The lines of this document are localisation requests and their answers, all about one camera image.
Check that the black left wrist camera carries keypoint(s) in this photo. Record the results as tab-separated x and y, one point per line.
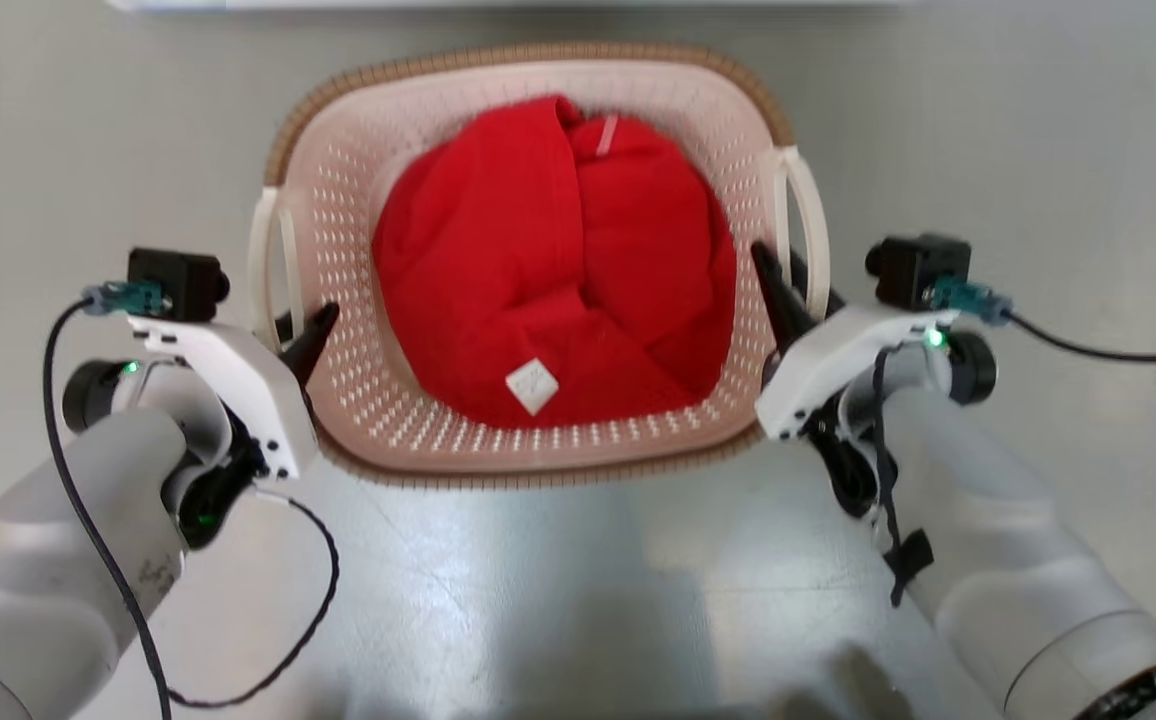
178	283

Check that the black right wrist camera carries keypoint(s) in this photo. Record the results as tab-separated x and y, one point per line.
913	270

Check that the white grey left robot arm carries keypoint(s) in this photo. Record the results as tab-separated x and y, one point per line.
48	540

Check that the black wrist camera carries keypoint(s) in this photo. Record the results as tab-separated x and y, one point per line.
913	270
178	283

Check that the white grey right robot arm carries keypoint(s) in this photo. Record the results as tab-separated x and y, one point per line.
1008	560

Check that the red garment with white label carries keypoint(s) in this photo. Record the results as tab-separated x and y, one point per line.
498	260

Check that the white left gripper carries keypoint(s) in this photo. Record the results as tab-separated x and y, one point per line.
238	375

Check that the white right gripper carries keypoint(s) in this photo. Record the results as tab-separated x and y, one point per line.
828	365

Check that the pink laundry basket brown rim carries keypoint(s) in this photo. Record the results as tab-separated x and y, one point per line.
538	450

